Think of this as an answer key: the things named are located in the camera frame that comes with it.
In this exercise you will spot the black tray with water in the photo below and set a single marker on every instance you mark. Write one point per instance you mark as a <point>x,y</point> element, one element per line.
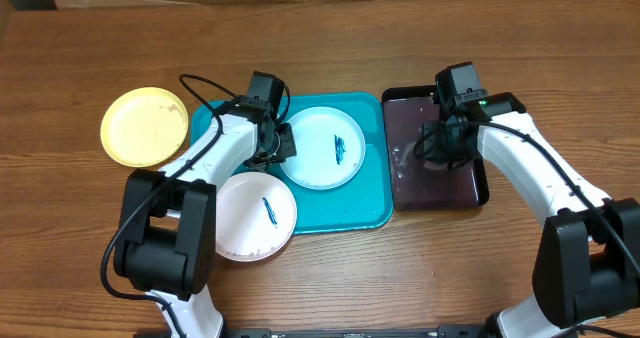
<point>418,184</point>

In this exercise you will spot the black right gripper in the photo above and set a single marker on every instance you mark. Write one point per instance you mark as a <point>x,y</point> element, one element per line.
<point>431,144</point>

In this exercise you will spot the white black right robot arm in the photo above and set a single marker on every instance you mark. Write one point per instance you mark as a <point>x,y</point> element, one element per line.
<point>587,264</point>

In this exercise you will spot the light blue plastic plate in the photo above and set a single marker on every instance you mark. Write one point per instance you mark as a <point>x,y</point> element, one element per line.
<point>330,148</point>

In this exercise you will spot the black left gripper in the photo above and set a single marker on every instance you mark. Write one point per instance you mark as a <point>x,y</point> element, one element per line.
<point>287,147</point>

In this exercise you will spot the yellow plastic plate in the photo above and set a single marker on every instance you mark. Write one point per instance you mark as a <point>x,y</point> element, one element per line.
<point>144,127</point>

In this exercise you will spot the green sponge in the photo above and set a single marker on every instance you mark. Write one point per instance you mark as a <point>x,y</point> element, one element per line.
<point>436,163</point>

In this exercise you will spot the pink plastic plate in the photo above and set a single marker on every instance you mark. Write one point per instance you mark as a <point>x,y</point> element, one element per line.
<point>256,215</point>

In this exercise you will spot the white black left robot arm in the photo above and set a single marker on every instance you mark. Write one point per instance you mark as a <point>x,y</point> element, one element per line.
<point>174,221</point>

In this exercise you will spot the teal plastic tray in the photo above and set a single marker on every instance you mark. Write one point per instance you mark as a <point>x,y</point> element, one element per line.
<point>363,202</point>

